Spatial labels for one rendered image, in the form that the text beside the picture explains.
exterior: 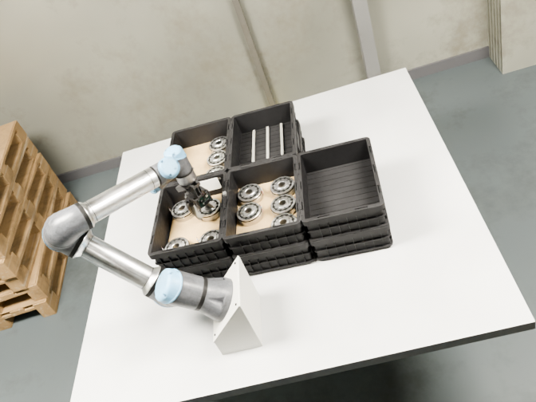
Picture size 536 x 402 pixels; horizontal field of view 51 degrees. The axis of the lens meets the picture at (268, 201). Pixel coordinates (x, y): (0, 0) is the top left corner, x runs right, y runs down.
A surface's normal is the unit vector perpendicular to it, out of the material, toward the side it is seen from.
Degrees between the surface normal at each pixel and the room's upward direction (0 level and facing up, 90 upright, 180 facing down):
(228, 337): 90
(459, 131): 0
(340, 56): 90
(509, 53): 90
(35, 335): 0
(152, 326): 0
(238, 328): 90
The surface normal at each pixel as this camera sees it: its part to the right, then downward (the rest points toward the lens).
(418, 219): -0.29, -0.70
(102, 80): 0.07, 0.66
